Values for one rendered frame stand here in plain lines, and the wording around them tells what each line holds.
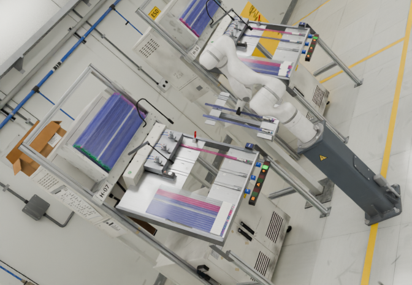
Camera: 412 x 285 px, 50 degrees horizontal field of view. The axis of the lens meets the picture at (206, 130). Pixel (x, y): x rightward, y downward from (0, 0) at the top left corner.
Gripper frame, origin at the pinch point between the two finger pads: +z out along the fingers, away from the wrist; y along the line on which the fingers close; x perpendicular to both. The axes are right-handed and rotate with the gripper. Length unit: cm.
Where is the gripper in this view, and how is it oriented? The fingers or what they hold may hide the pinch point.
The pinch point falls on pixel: (238, 111)
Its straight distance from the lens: 310.2
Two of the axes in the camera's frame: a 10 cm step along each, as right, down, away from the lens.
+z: -1.3, 6.3, 7.6
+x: 9.3, 3.5, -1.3
